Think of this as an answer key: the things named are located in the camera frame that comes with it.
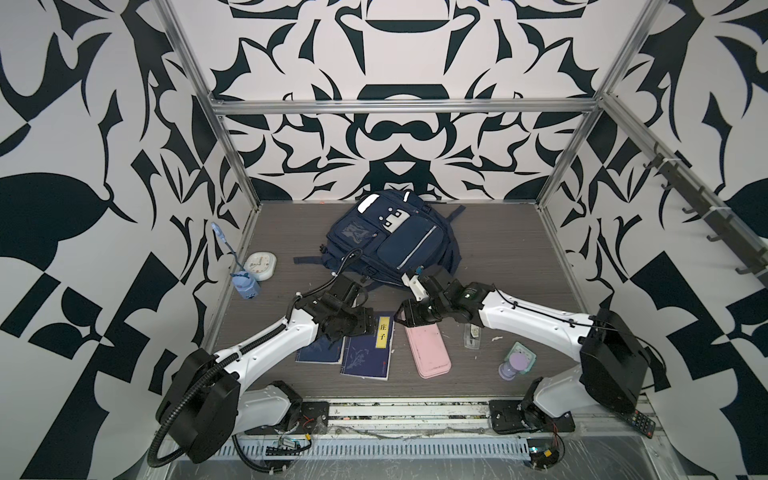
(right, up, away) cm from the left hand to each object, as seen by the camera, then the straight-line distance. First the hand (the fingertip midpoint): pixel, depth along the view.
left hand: (368, 321), depth 83 cm
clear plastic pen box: (+30, -5, +4) cm, 30 cm away
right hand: (+8, +2, -3) cm, 9 cm away
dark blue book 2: (0, -9, 0) cm, 9 cm away
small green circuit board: (+42, -27, -12) cm, 51 cm away
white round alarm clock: (-36, +14, +16) cm, 42 cm away
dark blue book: (-14, -9, +2) cm, 17 cm away
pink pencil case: (+16, -8, 0) cm, 18 cm away
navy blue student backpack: (+5, +23, +22) cm, 32 cm away
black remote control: (+67, -22, -10) cm, 71 cm away
